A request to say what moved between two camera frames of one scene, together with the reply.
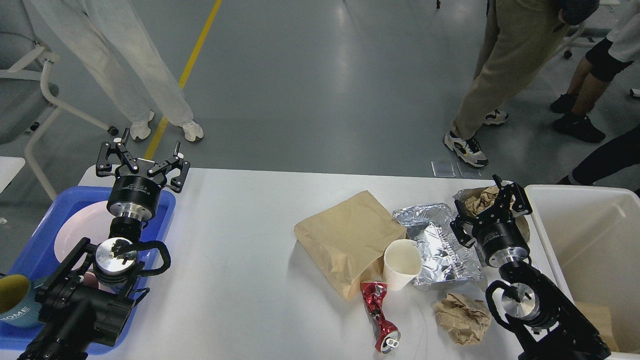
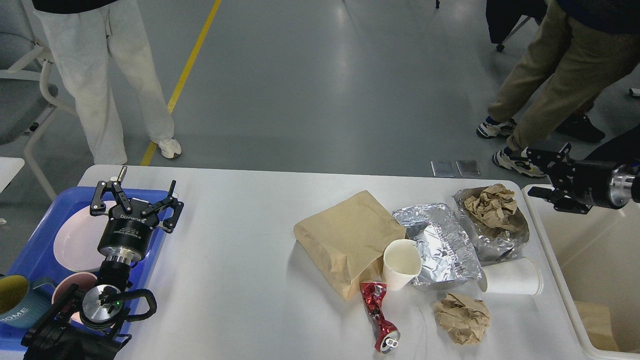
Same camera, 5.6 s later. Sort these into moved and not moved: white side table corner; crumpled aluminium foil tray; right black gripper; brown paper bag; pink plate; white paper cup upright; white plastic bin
Moved: right black gripper
Not moved: crumpled aluminium foil tray; pink plate; white paper cup upright; white side table corner; white plastic bin; brown paper bag
